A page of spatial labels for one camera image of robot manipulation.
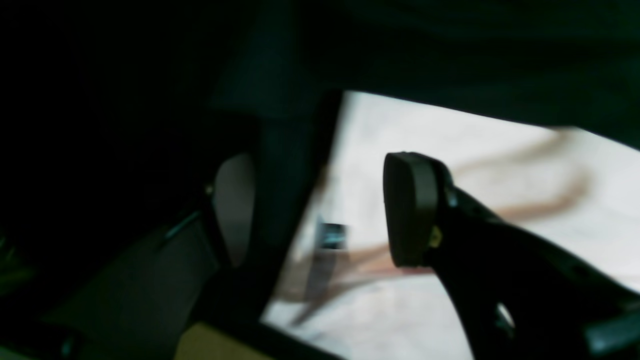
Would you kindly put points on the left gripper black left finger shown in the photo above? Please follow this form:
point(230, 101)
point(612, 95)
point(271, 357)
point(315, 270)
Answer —
point(138, 306)

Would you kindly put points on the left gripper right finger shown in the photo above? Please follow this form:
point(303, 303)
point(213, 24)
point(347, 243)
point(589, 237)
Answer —
point(517, 295)

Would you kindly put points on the pink T-shirt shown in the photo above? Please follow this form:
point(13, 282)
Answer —
point(340, 291)

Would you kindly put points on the black table cloth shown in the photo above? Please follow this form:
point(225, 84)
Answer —
point(121, 117)

